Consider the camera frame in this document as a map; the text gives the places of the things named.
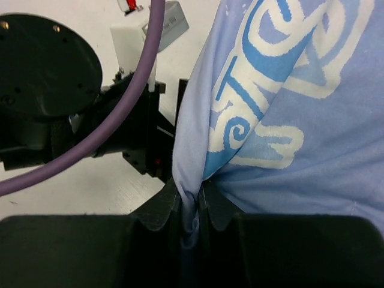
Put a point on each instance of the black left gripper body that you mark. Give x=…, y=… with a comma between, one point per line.
x=146, y=136

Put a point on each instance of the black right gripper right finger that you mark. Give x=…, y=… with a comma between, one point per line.
x=276, y=250

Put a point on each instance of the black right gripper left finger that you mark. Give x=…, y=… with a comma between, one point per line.
x=135, y=250

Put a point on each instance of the blue printed pillowcase pink inside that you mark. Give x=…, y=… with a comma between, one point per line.
x=284, y=111

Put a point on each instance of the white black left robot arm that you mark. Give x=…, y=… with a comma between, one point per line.
x=52, y=97

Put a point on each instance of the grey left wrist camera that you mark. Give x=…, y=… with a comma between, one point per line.
x=171, y=24

